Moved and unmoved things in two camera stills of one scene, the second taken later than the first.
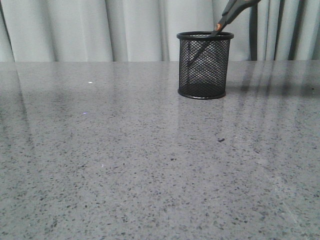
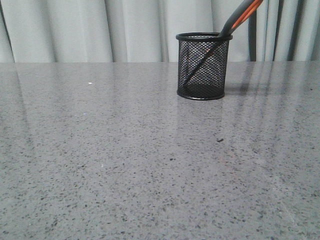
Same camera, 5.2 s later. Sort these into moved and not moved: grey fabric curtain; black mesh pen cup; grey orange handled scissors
Moved: grey orange handled scissors
Not moved: black mesh pen cup; grey fabric curtain
